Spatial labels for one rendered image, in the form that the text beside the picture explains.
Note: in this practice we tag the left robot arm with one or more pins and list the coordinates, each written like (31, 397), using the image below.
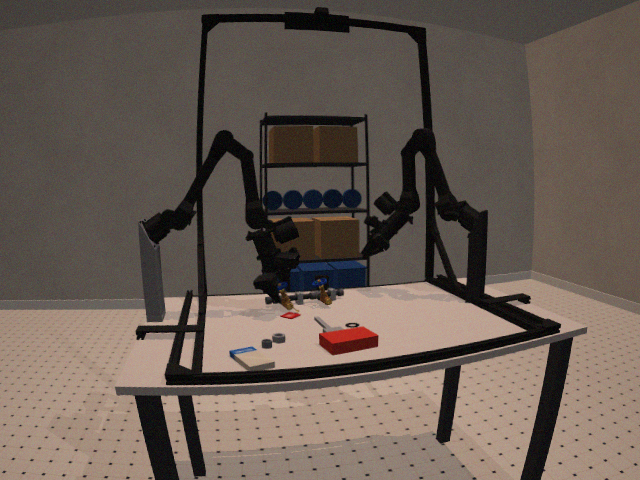
(424, 140)

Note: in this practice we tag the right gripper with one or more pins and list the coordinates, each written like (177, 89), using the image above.
(268, 280)

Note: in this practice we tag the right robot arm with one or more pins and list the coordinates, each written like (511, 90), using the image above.
(285, 230)

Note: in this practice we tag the grey hex nut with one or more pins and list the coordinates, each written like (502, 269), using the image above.
(278, 338)

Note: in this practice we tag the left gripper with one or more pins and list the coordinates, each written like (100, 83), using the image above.
(388, 231)

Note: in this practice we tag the red flat rectangular block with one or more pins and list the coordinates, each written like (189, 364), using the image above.
(348, 340)

